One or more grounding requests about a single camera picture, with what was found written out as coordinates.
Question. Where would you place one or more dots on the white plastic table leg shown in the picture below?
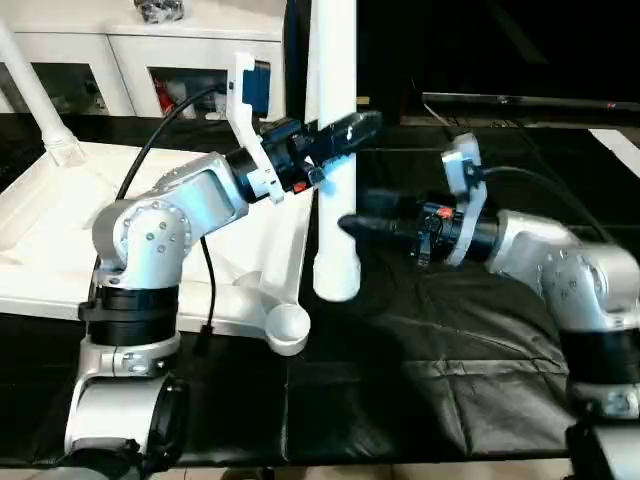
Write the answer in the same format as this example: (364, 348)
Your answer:
(45, 105)
(335, 60)

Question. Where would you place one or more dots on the white plastic table top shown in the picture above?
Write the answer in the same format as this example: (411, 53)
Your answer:
(50, 225)

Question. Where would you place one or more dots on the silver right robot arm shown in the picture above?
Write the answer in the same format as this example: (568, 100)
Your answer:
(575, 270)

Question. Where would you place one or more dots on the red labelled package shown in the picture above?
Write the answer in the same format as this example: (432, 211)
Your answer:
(164, 97)

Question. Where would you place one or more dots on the black work mat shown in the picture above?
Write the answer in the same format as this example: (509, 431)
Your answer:
(400, 375)

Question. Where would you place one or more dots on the white flat strip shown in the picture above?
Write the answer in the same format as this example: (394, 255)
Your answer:
(620, 152)

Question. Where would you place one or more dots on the white glass-door cabinet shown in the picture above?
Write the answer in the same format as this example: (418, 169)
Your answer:
(125, 45)

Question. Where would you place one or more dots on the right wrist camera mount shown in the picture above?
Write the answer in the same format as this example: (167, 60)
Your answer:
(465, 165)

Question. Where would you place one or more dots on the black metal rail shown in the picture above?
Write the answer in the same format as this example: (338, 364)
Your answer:
(525, 100)

